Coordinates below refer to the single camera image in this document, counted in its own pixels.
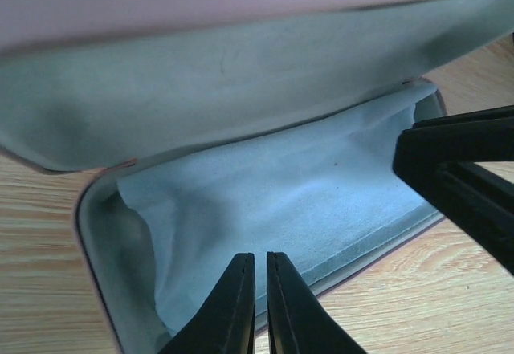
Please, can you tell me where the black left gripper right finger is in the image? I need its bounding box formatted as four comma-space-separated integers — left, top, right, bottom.
267, 252, 361, 353

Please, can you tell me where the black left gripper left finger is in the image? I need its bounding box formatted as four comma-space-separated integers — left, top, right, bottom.
161, 253, 255, 354

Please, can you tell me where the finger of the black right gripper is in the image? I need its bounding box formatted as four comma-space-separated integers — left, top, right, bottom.
393, 106, 513, 272

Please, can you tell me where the pink grey glasses case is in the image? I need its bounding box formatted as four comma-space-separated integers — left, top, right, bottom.
1, 0, 513, 353

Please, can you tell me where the light blue cleaning cloth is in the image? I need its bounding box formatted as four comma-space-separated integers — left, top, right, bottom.
118, 83, 436, 333

